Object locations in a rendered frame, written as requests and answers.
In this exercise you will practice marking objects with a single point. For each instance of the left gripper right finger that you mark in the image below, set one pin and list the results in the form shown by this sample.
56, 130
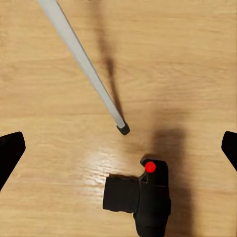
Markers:
229, 147

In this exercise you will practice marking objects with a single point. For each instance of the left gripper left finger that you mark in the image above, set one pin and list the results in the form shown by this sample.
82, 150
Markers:
12, 147

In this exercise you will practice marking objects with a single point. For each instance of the digital camera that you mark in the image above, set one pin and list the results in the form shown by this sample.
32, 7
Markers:
147, 198

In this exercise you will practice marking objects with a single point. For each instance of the camera tripod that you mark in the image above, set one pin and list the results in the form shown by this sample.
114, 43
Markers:
64, 28

